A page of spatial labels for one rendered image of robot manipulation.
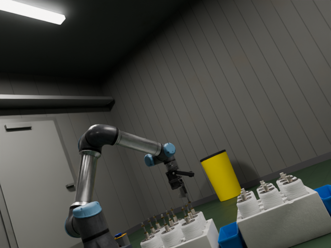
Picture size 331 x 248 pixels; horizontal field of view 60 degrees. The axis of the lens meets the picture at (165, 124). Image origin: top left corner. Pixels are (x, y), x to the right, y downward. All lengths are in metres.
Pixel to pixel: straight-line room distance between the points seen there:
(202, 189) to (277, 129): 1.52
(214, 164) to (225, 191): 0.38
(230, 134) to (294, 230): 2.95
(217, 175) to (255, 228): 2.45
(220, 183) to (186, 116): 1.32
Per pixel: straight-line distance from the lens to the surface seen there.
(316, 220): 1.49
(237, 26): 4.37
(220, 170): 3.86
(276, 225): 1.47
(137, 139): 1.51
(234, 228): 1.82
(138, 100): 5.21
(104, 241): 1.28
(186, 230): 1.52
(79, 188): 1.47
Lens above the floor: 0.46
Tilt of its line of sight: 12 degrees up
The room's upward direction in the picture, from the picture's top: 23 degrees counter-clockwise
